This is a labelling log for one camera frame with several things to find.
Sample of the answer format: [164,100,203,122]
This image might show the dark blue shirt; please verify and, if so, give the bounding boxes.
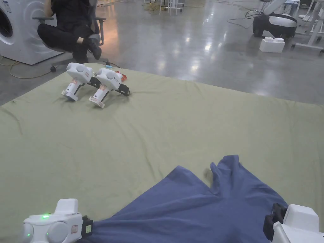
[80,154,289,243]

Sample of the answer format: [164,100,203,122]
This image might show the white desk frame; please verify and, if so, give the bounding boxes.
[291,0,324,54]

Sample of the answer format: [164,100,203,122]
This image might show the white foam block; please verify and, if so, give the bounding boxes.
[259,37,286,53]

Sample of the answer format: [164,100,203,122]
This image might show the bed with pale green sheet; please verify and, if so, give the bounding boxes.
[0,63,324,243]

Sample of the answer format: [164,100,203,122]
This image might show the black and white robot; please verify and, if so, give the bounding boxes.
[252,0,298,38]

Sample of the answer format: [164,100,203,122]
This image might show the white washing machine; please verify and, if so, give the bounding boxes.
[0,0,67,65]

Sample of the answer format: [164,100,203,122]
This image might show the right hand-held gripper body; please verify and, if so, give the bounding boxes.
[263,203,324,243]

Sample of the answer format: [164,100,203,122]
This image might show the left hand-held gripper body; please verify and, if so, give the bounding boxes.
[20,198,94,243]

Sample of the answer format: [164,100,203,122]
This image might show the spare white hand-held gripper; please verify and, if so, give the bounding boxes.
[88,68,131,109]
[61,62,101,102]

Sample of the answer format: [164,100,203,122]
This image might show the yellow cable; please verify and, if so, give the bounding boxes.
[0,56,53,79]

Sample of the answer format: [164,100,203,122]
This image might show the white table legs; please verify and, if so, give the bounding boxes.
[159,0,184,16]

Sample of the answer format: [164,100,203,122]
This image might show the grey office chair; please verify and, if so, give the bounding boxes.
[32,0,107,72]

